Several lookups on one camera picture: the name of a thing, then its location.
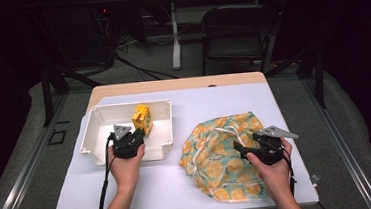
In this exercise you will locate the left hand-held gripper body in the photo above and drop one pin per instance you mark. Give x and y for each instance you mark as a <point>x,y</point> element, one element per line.
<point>126,144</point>

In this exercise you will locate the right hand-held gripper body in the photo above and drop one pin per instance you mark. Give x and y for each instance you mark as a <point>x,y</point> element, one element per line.
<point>270,148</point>

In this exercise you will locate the yellow box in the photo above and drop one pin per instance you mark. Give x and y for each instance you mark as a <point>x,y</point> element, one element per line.
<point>142,118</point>

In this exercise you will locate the white plastic tray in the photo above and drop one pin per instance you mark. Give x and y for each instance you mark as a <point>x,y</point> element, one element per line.
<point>121,123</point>

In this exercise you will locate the orange slice print bag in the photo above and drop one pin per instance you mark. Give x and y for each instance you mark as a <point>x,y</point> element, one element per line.
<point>222,168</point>

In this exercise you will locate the person's right hand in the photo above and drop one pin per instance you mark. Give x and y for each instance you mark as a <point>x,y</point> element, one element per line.
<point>272,174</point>

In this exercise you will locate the person's left hand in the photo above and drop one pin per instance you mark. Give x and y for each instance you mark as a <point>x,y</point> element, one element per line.
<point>127,171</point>

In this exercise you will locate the white table cover sheet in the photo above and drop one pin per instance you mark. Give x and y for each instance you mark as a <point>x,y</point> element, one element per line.
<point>193,184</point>

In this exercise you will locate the black metal stand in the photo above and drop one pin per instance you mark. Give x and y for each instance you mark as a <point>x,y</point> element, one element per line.
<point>47,95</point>
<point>319,77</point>

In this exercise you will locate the white desk leg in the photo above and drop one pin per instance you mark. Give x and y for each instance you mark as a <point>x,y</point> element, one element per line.
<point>175,41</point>

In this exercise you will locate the black folding chair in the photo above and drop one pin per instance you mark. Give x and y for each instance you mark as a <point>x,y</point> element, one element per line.
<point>238,36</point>

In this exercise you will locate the aluminium floor rail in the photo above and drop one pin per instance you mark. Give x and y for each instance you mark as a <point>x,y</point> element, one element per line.
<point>21,174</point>
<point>347,152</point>

